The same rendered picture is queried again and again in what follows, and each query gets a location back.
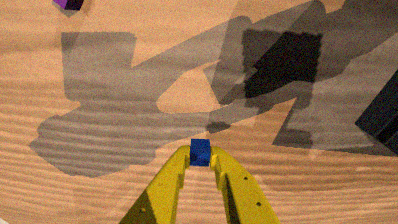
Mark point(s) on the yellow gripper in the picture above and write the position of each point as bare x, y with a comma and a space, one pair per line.
244, 200

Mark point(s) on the purple rod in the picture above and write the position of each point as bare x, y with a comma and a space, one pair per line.
70, 4

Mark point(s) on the small blue block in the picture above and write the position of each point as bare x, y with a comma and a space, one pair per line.
200, 152

